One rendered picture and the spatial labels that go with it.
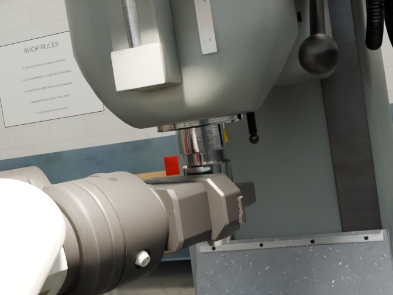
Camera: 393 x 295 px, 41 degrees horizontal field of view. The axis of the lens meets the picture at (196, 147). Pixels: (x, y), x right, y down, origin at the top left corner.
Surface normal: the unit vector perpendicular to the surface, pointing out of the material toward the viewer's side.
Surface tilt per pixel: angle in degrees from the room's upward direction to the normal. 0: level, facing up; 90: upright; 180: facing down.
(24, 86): 90
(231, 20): 99
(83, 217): 69
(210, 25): 90
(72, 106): 90
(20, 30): 90
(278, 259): 63
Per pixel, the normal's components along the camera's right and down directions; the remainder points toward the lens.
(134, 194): 0.48, -0.70
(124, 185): 0.34, -0.84
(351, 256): -0.34, -0.35
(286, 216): -0.31, 0.10
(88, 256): 0.08, 0.13
